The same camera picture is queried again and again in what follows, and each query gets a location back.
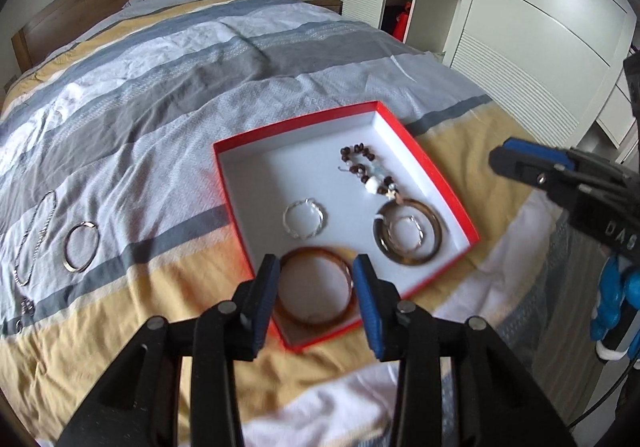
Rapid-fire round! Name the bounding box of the twisted hoop earring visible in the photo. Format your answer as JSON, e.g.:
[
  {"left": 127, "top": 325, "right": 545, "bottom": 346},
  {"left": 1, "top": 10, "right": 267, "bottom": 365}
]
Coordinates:
[
  {"left": 388, "top": 214, "right": 427, "bottom": 248},
  {"left": 282, "top": 197, "right": 327, "bottom": 239}
]

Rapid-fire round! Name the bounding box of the amber bangle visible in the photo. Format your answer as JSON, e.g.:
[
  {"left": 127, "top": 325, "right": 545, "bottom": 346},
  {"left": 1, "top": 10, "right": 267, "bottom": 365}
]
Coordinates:
[{"left": 272, "top": 247, "right": 359, "bottom": 327}]

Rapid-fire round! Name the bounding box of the white wardrobe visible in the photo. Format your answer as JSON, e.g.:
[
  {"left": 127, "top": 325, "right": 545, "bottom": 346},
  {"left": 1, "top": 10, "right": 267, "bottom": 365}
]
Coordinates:
[{"left": 315, "top": 0, "right": 640, "bottom": 163}]

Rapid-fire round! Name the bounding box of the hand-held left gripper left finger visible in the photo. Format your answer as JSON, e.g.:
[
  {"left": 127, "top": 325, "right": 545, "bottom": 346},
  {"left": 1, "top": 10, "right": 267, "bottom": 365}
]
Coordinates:
[{"left": 55, "top": 253, "right": 282, "bottom": 447}]

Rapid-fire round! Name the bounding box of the black cable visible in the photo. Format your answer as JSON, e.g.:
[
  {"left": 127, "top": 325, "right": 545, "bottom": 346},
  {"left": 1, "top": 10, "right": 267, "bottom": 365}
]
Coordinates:
[{"left": 569, "top": 361, "right": 640, "bottom": 430}]

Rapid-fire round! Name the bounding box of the red jewelry box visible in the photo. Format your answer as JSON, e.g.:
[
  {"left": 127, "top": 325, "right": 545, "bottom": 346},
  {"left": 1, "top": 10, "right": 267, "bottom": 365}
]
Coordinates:
[{"left": 213, "top": 100, "right": 482, "bottom": 354}]

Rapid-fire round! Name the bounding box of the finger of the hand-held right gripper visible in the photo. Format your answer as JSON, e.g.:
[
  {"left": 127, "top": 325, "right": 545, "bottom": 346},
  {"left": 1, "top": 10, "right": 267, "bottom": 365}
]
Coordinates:
[
  {"left": 488, "top": 146, "right": 566, "bottom": 195},
  {"left": 502, "top": 138, "right": 575, "bottom": 167}
]

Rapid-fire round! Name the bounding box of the red object in wardrobe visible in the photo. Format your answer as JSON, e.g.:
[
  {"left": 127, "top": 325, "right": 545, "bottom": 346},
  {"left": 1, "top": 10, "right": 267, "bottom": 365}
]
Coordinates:
[{"left": 391, "top": 2, "right": 414, "bottom": 44}]

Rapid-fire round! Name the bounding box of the brown beaded bracelet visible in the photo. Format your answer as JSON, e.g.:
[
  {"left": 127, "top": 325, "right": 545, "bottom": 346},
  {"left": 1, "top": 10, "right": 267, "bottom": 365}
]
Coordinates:
[{"left": 339, "top": 143, "right": 405, "bottom": 204}]

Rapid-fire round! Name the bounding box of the silver chain necklace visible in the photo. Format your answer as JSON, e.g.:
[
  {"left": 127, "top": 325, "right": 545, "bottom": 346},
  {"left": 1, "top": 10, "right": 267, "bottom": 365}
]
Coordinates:
[{"left": 12, "top": 189, "right": 57, "bottom": 287}]

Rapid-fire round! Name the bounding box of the thin silver bangle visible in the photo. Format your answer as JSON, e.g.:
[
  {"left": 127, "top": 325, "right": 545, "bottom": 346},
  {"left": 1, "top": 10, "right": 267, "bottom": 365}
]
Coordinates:
[{"left": 63, "top": 220, "right": 101, "bottom": 273}]

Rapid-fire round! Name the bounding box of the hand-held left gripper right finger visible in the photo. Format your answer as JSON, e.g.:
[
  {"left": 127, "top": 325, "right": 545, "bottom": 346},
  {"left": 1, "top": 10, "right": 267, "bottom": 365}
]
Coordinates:
[{"left": 351, "top": 253, "right": 577, "bottom": 447}]

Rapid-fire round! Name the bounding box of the dark brown bangle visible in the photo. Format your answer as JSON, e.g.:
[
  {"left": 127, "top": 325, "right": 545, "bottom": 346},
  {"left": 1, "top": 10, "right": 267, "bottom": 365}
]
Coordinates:
[{"left": 373, "top": 197, "right": 445, "bottom": 266}]

